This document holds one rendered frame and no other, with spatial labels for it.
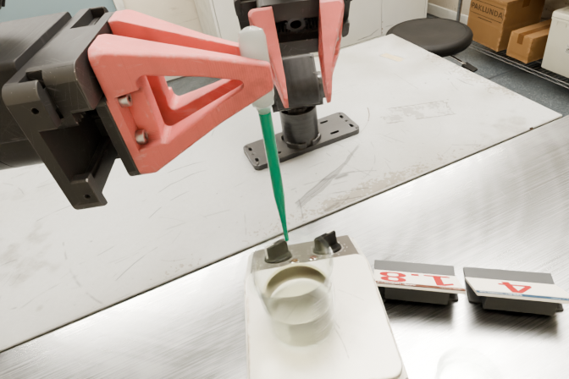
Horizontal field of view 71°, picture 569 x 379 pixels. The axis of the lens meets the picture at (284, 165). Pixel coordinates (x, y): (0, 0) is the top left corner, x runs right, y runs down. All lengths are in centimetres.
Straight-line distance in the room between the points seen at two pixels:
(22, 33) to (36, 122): 6
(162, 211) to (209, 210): 7
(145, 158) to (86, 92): 5
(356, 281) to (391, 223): 18
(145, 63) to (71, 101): 3
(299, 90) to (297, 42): 22
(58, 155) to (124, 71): 4
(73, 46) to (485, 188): 54
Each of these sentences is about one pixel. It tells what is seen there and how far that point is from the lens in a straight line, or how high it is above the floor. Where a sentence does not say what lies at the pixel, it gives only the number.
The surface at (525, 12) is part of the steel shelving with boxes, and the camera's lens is 296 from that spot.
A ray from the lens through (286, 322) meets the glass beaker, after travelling 32.
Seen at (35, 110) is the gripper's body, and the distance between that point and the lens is 18.
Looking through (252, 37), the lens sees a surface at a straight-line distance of 20.
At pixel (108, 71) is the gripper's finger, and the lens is 19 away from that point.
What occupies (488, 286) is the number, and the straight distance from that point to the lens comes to 48.
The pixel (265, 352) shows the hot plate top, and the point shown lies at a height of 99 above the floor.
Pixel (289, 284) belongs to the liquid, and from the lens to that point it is 34.
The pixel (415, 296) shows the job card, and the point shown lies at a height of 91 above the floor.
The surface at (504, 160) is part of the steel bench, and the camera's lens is 68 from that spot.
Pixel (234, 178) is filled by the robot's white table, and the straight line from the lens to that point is 65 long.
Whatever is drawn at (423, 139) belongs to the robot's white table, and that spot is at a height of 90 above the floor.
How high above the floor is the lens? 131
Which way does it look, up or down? 38 degrees down
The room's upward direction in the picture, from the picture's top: 10 degrees counter-clockwise
